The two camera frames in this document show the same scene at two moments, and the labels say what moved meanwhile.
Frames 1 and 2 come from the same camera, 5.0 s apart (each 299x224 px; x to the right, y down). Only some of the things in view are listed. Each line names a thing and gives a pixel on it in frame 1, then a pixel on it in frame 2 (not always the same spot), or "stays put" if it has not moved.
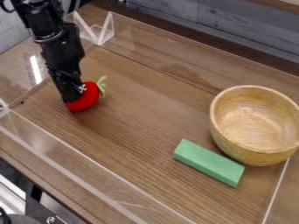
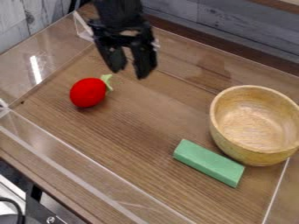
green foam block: [208, 163] stays put
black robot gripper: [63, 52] -> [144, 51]
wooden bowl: [254, 124] stays put
